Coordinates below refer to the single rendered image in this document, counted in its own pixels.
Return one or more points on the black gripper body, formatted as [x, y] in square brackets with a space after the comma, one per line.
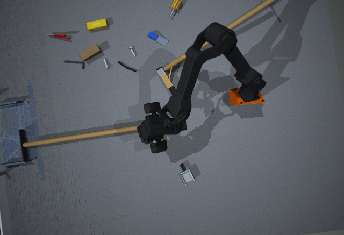
[159, 146]

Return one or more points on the long scraper with wooden handle and black blade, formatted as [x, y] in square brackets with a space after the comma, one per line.
[24, 145]

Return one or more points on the yellow-handled screwdriver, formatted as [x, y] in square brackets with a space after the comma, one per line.
[175, 5]

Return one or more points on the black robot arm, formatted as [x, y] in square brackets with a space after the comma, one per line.
[179, 106]

